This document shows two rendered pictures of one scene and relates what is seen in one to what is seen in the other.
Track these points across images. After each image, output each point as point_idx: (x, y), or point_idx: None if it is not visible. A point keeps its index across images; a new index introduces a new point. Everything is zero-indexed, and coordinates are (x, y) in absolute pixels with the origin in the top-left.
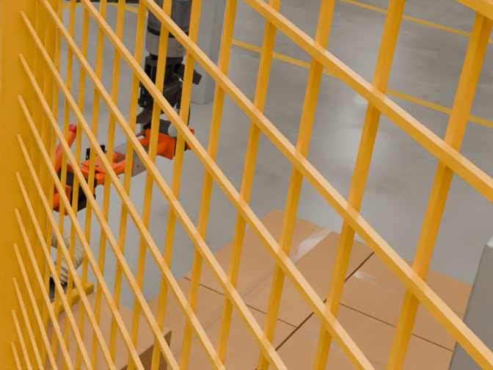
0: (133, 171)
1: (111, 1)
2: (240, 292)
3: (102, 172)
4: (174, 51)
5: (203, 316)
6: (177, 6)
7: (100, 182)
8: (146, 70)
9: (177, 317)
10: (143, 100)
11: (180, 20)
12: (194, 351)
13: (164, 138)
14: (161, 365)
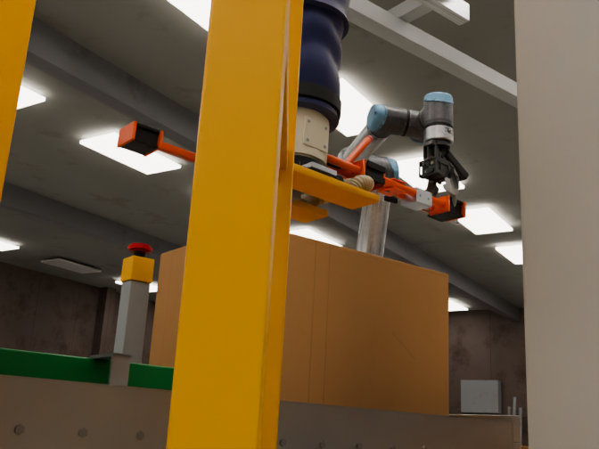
0: (416, 196)
1: (402, 129)
2: None
3: (391, 179)
4: (441, 133)
5: None
6: (439, 105)
7: (389, 181)
8: (424, 151)
9: None
10: (424, 171)
11: (443, 113)
12: None
13: (442, 198)
14: (441, 301)
